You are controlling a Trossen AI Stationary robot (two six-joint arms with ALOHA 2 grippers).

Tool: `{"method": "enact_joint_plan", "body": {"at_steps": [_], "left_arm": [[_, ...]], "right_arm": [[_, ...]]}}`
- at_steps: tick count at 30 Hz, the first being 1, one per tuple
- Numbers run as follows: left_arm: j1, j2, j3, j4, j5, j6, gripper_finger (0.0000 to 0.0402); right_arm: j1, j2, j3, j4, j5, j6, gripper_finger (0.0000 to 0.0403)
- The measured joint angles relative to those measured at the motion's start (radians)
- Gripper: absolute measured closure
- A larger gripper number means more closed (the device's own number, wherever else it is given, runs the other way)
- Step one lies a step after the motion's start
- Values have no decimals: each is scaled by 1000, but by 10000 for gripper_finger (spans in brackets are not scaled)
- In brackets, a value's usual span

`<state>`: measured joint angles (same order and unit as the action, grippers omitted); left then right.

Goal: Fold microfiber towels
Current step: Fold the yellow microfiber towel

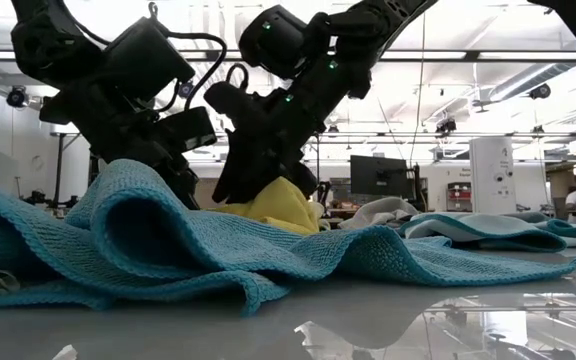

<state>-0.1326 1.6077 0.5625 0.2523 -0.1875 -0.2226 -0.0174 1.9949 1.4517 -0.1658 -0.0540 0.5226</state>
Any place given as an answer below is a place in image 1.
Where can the grey microfiber towel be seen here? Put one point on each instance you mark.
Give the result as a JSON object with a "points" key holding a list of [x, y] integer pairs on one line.
{"points": [[378, 212]]}

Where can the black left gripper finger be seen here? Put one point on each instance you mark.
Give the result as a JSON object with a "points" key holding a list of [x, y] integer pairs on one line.
{"points": [[185, 185]]}

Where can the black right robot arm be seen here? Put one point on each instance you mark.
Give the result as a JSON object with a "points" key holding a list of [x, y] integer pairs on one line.
{"points": [[368, 20]]}

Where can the black monitor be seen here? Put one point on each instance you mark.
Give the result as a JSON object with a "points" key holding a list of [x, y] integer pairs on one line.
{"points": [[380, 176]]}

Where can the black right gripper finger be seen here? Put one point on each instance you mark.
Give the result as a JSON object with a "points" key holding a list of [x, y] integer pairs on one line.
{"points": [[248, 165], [304, 180]]}

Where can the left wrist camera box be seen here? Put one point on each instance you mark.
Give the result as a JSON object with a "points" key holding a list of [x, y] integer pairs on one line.
{"points": [[185, 129]]}

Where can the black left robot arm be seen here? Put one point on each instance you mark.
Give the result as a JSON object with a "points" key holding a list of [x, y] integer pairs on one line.
{"points": [[68, 45]]}

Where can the teal blue microfiber towel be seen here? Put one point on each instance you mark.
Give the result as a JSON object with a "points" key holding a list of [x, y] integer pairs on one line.
{"points": [[193, 250]]}

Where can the yellow microfiber towel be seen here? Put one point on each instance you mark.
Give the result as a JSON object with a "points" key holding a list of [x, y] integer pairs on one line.
{"points": [[283, 207]]}

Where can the light blue microfiber towel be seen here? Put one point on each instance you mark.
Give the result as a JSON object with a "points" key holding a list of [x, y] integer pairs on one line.
{"points": [[478, 227]]}

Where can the red storage shelf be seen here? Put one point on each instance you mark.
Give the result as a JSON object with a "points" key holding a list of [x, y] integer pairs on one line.
{"points": [[459, 196]]}

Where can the white kiosk column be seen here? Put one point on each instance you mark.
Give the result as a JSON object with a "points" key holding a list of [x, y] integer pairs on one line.
{"points": [[493, 175]]}

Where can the black ceiling camera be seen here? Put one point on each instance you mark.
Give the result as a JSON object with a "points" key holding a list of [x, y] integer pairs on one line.
{"points": [[17, 97], [540, 91]]}

